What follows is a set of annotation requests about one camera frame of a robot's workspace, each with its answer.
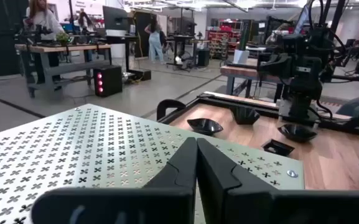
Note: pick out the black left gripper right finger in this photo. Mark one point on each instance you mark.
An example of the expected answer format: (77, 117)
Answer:
(244, 205)

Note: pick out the black table edge frame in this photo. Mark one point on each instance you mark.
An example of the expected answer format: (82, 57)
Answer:
(222, 101)

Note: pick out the black standing desk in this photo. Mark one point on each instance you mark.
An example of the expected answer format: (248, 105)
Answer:
(126, 39)

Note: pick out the black computer tower with lights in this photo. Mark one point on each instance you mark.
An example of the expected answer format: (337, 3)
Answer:
(110, 81)

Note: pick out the white box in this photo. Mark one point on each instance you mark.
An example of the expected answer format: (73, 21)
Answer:
(241, 56)

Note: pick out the red storage shelving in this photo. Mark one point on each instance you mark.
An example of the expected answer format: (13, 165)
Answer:
(222, 40)

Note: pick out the tall black cabinet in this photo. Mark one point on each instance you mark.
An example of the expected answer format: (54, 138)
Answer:
(143, 31)

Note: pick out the black deep wavy mini bowl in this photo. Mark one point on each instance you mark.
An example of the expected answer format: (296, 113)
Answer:
(244, 115)

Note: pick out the wooden top grey workbench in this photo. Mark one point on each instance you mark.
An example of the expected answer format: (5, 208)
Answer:
(61, 48)

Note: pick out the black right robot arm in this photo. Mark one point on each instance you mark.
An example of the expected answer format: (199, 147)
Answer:
(319, 43)

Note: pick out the pale green perforated metal shelf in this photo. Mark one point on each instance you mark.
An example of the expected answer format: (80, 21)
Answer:
(295, 183)

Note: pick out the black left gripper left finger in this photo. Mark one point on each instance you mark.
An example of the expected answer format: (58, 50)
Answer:
(120, 208)

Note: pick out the black square mini plate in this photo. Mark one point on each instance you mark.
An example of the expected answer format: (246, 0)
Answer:
(278, 147)

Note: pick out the black leaf-shaped mini plate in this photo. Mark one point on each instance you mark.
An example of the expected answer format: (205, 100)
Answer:
(204, 127)
(296, 133)

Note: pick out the black computer monitor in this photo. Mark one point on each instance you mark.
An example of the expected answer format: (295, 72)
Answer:
(114, 18)

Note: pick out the small potted plant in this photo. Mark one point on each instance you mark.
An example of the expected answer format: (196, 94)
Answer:
(63, 38)

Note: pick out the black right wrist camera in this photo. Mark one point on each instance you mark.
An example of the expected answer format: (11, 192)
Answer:
(303, 69)

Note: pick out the black partition panels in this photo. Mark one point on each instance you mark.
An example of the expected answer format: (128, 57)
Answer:
(2, 37)

